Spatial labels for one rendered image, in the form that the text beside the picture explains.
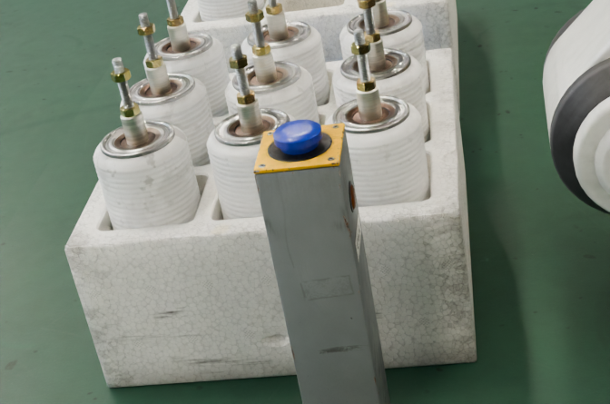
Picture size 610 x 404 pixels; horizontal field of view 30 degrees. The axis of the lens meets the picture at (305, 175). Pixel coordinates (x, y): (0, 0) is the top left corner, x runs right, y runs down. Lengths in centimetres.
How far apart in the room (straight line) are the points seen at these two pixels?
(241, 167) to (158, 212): 10
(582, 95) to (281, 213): 25
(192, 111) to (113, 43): 95
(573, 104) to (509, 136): 69
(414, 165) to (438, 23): 51
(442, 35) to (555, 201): 31
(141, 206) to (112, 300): 10
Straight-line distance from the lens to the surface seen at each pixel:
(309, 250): 94
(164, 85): 125
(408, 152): 109
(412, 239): 109
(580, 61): 92
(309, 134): 91
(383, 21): 131
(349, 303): 97
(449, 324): 114
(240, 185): 111
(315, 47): 132
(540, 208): 141
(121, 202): 114
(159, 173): 112
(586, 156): 89
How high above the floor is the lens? 74
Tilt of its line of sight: 28 degrees down
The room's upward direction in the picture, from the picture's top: 11 degrees counter-clockwise
